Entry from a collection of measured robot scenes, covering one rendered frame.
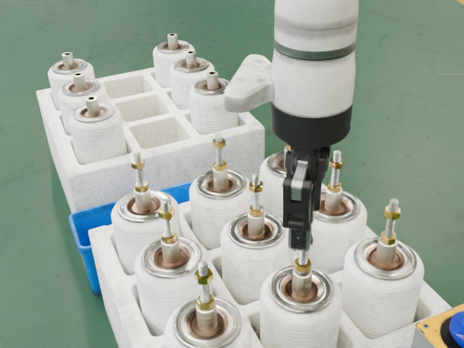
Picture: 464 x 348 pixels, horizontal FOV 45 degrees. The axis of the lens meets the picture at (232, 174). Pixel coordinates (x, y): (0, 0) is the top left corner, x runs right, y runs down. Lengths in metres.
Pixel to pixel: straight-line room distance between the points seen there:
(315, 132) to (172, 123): 0.71
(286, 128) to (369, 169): 0.84
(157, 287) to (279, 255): 0.16
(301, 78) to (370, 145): 0.96
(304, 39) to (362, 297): 0.36
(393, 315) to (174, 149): 0.53
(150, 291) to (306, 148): 0.30
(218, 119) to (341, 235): 0.43
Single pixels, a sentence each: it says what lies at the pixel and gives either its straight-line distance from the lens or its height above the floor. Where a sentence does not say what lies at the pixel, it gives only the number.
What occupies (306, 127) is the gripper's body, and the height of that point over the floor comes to 0.49.
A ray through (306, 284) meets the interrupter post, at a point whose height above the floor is 0.27.
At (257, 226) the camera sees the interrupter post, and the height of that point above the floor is 0.27.
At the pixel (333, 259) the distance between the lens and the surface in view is 0.80.
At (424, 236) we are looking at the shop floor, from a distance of 1.18.
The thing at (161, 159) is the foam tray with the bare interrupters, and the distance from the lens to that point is 1.07.
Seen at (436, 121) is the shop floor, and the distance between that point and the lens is 1.58.
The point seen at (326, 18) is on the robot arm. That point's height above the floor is 0.58.
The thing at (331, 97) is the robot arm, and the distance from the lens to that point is 0.49.
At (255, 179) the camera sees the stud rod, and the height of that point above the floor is 0.34.
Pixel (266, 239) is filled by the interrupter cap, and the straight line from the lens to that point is 0.73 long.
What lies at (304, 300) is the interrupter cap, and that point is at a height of 0.25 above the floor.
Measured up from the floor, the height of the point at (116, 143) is 0.20.
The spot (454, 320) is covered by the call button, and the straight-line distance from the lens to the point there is 0.57.
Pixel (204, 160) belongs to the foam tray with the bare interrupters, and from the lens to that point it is 1.10.
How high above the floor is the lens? 0.73
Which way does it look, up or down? 34 degrees down
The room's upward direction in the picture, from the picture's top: 2 degrees counter-clockwise
